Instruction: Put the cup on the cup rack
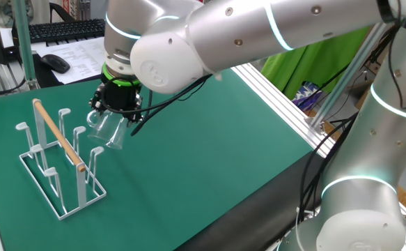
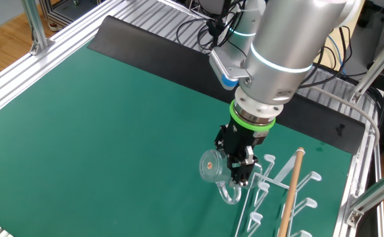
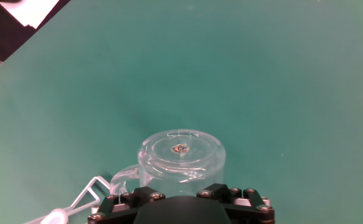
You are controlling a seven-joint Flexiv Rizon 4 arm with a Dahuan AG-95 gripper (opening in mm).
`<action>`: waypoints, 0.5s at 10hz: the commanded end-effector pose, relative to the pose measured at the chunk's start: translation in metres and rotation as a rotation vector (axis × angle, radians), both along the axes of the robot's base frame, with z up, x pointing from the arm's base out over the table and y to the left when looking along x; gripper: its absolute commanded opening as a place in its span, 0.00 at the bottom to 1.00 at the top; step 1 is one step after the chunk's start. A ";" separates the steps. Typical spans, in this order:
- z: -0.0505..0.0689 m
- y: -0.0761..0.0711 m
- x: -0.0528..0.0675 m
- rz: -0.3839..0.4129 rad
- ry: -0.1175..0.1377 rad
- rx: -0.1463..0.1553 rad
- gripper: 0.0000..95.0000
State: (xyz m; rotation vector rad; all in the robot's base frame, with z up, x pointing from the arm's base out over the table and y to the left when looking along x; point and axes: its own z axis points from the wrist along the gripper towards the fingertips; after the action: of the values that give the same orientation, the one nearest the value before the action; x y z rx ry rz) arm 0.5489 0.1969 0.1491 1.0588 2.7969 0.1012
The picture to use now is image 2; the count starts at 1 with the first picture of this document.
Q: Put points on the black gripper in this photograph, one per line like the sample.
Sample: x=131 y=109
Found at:
x=242 y=138

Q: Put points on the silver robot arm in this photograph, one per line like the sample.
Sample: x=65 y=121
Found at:
x=284 y=39

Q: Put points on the green ringed wrist flange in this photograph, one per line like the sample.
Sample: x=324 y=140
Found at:
x=247 y=125

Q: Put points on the black rubber mat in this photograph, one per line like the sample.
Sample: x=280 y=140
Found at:
x=145 y=49

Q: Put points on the green table mat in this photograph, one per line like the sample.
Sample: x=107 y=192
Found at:
x=63 y=131

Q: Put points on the beige desk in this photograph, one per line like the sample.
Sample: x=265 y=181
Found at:
x=356 y=36

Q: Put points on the silver wrist camera blue cap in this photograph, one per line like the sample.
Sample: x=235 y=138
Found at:
x=223 y=70

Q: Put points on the aluminium frame post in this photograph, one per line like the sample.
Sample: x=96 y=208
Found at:
x=376 y=66
x=33 y=19
x=376 y=194

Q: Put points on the black white striped cabinet frame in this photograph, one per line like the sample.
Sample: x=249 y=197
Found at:
x=51 y=13

